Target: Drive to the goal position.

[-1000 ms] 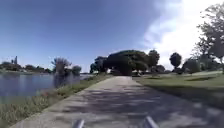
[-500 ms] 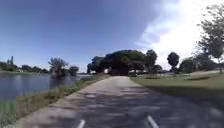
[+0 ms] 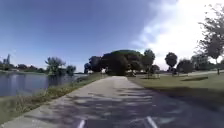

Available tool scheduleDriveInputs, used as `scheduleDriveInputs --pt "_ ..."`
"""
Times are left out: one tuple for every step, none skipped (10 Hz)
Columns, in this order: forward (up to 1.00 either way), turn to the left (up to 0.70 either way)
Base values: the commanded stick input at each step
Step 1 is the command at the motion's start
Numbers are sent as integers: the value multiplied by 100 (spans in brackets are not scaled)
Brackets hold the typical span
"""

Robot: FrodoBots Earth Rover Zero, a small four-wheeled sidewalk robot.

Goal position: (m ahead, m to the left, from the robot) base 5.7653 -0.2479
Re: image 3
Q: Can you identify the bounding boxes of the clump of large dark trees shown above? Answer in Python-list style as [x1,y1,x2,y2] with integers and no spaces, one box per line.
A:
[83,49,148,77]

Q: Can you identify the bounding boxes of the grey paved path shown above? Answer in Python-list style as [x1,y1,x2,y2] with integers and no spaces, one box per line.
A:
[0,75,224,128]

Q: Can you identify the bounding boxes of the slim dark tree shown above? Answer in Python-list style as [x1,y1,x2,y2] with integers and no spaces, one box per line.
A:
[142,48,157,79]

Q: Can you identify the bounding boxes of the small round shore bush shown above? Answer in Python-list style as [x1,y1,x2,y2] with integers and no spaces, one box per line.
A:
[65,64,77,76]

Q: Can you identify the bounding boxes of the green shore tree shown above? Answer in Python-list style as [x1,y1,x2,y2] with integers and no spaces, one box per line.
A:
[44,56,67,77]

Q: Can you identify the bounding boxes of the small round-crowned tree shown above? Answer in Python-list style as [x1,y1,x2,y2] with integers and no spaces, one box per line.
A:
[164,51,179,76]

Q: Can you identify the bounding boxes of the grass field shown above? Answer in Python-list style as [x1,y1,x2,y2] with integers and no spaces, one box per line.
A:
[128,70,224,111]

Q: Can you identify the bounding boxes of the robot's own part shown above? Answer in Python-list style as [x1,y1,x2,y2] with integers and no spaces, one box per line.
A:
[146,115,159,128]
[77,119,86,128]

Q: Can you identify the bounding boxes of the low dark round tree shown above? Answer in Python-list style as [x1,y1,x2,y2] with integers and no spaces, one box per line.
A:
[176,59,195,75]

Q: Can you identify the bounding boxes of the blue lake water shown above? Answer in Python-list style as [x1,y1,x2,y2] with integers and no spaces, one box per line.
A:
[0,72,88,98]

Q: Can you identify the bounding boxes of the distant shore tree line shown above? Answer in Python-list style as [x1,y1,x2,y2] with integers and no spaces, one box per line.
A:
[0,54,47,74]

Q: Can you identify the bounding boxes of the grass strip beside water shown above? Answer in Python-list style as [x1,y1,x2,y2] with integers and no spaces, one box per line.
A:
[0,73,108,125]

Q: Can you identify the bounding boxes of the tall thin-crowned tree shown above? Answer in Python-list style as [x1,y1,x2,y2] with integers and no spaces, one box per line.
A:
[198,4,224,76]

